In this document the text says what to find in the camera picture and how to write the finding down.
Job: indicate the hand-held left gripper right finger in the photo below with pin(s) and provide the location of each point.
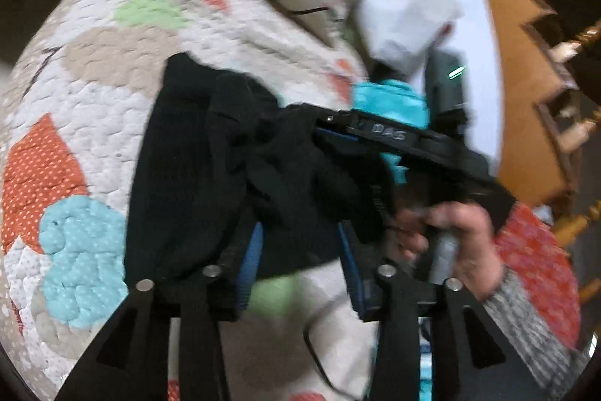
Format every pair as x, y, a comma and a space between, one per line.
351, 262

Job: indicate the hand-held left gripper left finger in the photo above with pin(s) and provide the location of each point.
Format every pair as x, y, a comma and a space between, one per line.
250, 269

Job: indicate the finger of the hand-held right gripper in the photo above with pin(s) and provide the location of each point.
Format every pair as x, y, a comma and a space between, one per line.
328, 124

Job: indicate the black pants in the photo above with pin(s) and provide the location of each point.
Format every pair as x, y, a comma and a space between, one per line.
211, 175

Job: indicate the person's right forearm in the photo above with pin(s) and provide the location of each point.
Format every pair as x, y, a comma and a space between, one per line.
526, 321

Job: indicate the person's right hand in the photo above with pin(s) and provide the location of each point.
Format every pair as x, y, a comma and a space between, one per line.
462, 236

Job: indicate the white cloth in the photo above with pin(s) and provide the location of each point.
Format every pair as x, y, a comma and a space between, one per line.
404, 16

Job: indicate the patchwork quilted blanket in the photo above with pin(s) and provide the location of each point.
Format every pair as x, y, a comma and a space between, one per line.
84, 109

